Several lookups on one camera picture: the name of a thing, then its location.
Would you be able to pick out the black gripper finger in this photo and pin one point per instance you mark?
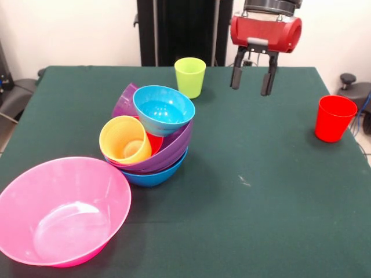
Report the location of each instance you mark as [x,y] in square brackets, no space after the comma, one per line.
[236,75]
[268,82]

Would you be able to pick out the large purple bowl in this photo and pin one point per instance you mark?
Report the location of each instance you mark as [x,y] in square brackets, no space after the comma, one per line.
[174,150]

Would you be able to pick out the purple cup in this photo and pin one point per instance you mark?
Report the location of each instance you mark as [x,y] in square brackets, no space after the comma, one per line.
[124,101]

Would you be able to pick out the green cup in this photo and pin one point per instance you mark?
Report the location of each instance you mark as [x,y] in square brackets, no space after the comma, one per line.
[189,84]

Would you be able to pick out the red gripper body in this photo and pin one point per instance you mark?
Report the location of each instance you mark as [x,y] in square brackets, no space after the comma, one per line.
[266,32]

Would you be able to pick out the black pedestal leg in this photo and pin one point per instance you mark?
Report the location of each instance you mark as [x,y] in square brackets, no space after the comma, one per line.
[362,89]
[17,92]

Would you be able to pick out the large pink bowl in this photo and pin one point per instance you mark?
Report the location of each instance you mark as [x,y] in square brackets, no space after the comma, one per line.
[63,214]

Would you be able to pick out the large blue bowl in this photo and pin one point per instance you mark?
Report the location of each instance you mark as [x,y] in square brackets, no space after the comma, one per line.
[156,176]

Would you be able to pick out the black knob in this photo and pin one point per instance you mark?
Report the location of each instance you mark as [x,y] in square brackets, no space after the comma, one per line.
[347,78]

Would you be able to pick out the dark green table cloth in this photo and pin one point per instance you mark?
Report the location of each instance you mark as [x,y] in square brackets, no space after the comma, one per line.
[232,217]

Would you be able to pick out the red cup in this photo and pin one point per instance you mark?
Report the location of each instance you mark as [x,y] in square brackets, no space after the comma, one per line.
[333,124]

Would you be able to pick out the black equipment box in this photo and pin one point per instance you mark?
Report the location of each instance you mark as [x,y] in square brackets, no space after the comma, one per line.
[4,75]

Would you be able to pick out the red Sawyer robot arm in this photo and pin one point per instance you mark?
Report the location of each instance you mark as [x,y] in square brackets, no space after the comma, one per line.
[272,5]

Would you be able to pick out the small light blue bowl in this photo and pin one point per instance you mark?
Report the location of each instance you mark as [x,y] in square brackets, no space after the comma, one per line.
[162,110]

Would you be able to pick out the small crimson bowl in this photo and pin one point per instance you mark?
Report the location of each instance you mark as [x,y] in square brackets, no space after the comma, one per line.
[155,144]

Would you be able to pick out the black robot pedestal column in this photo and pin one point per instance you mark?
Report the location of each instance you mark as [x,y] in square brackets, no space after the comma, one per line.
[179,29]

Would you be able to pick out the yellow cup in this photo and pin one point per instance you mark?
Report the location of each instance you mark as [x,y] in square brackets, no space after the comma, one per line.
[121,139]

